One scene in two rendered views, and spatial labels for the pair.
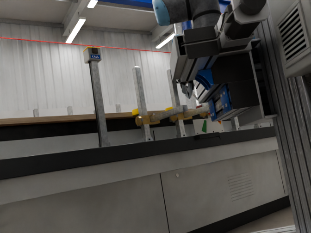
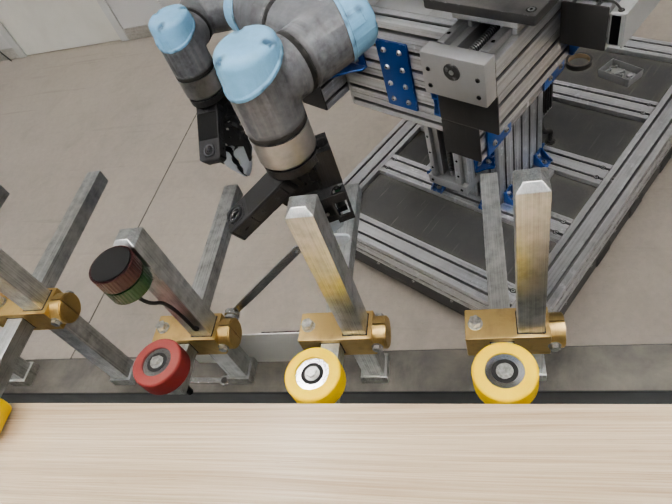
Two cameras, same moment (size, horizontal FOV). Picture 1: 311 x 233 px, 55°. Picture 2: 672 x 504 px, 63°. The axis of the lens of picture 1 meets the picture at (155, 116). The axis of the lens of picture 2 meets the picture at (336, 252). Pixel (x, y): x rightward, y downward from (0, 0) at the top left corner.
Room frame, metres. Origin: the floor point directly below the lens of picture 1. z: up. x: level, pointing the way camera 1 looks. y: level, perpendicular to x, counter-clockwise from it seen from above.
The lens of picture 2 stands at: (2.03, 0.27, 1.55)
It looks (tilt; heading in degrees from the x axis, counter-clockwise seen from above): 49 degrees down; 240
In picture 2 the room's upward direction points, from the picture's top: 23 degrees counter-clockwise
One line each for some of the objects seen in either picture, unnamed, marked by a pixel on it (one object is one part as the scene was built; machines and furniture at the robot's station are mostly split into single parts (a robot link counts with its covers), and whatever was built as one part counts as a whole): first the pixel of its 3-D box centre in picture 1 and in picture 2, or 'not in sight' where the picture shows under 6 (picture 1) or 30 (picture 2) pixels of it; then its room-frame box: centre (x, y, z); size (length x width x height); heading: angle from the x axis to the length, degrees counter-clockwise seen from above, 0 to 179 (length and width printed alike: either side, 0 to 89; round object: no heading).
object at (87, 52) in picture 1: (92, 56); not in sight; (1.52, 0.28, 1.18); 0.07 x 0.07 x 0.08; 36
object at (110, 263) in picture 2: not in sight; (154, 308); (2.00, -0.31, 1.00); 0.06 x 0.06 x 0.22; 36
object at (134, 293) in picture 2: not in sight; (126, 280); (2.00, -0.31, 1.07); 0.06 x 0.06 x 0.02
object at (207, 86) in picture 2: not in sight; (199, 81); (1.64, -0.62, 1.05); 0.08 x 0.08 x 0.05
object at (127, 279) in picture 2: not in sight; (115, 269); (2.00, -0.31, 1.10); 0.06 x 0.06 x 0.02
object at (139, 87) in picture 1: (142, 107); (530, 303); (1.67, 0.07, 0.90); 0.03 x 0.03 x 0.48; 36
